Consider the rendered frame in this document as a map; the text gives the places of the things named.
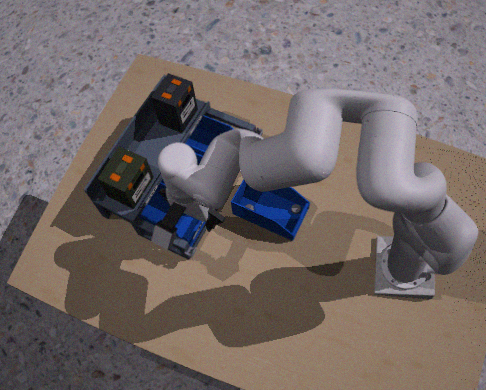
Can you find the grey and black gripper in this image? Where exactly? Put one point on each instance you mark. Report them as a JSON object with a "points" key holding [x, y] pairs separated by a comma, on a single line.
{"points": [[197, 211]]}

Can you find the dark grey shelf rack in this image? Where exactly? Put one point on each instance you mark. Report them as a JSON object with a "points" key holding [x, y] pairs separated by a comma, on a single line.
{"points": [[146, 137]]}

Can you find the blue bin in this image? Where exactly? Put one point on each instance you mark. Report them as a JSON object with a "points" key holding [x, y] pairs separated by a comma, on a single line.
{"points": [[272, 209], [205, 132], [157, 208], [199, 157]]}

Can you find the dark green case with orange latches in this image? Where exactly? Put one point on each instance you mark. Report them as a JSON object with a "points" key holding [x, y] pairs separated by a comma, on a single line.
{"points": [[126, 177]]}

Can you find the black case with orange latches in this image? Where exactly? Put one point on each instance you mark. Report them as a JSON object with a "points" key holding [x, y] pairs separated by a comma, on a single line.
{"points": [[174, 102]]}

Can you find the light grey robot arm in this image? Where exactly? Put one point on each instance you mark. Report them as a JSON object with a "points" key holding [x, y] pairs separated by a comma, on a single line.
{"points": [[306, 152]]}

